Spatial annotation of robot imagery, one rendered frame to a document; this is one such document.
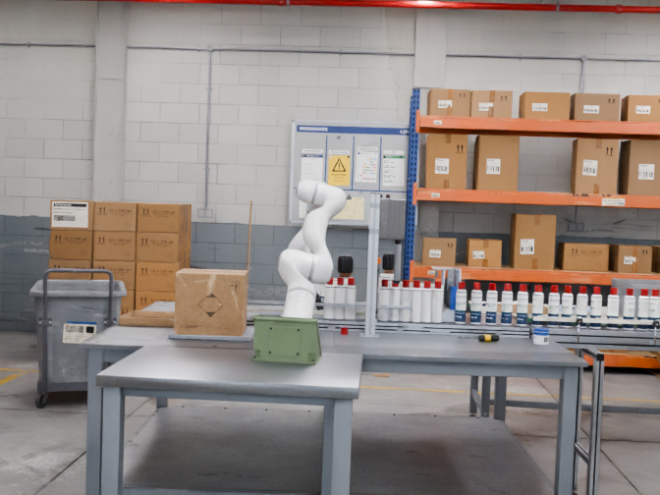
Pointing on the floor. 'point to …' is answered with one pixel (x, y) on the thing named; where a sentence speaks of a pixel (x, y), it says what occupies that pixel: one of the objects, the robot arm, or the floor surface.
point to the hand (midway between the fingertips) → (319, 305)
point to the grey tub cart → (71, 326)
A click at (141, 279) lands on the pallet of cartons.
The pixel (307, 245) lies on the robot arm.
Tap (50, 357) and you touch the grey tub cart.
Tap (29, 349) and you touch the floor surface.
